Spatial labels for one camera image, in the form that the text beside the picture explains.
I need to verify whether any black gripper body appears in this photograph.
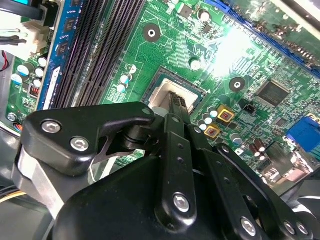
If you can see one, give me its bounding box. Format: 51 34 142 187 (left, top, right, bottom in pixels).
51 155 238 240

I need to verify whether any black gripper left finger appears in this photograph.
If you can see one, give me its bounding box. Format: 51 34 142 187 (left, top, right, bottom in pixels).
13 91 199 231

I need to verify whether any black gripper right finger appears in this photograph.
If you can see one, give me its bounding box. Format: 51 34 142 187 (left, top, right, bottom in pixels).
178 95 315 240

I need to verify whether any silver CPU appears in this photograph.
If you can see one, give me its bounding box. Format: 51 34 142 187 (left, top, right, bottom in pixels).
148 71 205 116

